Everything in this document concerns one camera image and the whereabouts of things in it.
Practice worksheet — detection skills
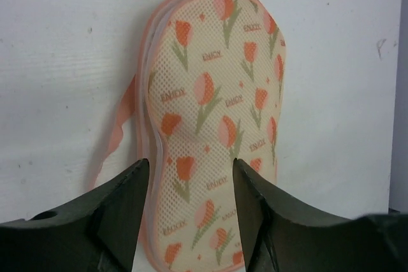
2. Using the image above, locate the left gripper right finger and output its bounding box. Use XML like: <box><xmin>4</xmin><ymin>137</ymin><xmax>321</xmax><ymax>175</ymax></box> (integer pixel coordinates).
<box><xmin>233</xmin><ymin>159</ymin><xmax>407</xmax><ymax>272</ymax></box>

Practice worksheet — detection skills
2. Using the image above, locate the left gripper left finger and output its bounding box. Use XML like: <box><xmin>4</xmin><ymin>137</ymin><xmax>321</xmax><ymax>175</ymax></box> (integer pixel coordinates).
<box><xmin>1</xmin><ymin>159</ymin><xmax>149</xmax><ymax>271</ymax></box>

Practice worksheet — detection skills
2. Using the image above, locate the floral mesh laundry bag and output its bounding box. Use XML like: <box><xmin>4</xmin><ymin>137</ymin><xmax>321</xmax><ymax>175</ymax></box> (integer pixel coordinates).
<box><xmin>107</xmin><ymin>0</ymin><xmax>286</xmax><ymax>271</ymax></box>

